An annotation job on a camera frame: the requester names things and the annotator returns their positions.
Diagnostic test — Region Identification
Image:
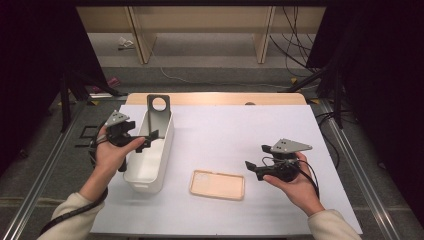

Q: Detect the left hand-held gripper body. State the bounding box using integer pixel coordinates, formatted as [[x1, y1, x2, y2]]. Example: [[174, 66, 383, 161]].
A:
[[104, 109, 149, 173]]

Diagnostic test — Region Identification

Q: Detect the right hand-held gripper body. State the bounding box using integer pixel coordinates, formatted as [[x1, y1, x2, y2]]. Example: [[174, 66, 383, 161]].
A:
[[261, 138, 314, 183]]

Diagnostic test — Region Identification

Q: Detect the grey phone case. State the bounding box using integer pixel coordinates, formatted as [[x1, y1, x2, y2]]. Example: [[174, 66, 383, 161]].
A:
[[146, 94, 172, 139]]

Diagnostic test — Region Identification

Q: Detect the white plastic container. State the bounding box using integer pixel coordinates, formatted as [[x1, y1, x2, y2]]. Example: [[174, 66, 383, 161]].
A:
[[123, 108, 175, 194]]

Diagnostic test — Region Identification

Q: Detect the beige phone case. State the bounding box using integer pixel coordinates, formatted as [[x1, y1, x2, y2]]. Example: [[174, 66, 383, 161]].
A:
[[188, 169, 246, 201]]

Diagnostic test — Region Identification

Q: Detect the person's left hand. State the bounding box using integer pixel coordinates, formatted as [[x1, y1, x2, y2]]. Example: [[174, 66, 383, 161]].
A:
[[94, 128, 147, 175]]

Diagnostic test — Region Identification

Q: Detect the person's right hand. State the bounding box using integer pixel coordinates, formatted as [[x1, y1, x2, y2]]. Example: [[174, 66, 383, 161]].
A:
[[263, 151, 326, 217]]

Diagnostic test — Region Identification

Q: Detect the pink object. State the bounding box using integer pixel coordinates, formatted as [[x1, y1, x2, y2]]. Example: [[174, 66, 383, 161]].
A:
[[91, 76, 121, 94]]

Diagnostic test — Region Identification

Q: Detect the white table mat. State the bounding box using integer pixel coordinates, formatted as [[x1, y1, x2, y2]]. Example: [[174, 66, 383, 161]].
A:
[[90, 104, 364, 236]]

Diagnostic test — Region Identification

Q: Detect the black metal stand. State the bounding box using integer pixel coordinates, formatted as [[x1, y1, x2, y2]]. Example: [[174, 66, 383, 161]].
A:
[[286, 66, 344, 129], [59, 71, 129, 133]]

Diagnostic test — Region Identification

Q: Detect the wooden table edge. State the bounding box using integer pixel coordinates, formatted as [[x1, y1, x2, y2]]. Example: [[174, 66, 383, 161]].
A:
[[125, 92, 308, 106]]

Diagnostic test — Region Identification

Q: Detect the crumpled white paper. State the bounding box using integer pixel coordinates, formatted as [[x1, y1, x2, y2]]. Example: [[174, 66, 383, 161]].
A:
[[117, 36, 135, 51]]

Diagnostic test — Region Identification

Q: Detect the dark curtain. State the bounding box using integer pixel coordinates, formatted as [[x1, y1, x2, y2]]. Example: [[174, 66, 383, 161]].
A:
[[306, 0, 424, 228], [0, 0, 108, 174]]

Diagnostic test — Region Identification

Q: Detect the light wooden shelf unit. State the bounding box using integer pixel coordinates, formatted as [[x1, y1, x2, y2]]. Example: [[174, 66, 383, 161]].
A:
[[75, 5, 327, 65]]

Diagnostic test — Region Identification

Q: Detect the black floor cable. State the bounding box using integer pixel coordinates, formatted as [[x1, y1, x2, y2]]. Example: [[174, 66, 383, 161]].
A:
[[314, 109, 341, 169]]

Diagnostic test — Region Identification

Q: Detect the metal floor rail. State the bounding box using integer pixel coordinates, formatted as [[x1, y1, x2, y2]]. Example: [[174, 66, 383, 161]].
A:
[[0, 99, 88, 240], [318, 99, 401, 240]]

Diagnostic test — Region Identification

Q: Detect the bundle of black cables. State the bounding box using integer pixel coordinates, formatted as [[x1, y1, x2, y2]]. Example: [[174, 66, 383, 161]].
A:
[[269, 5, 321, 76]]

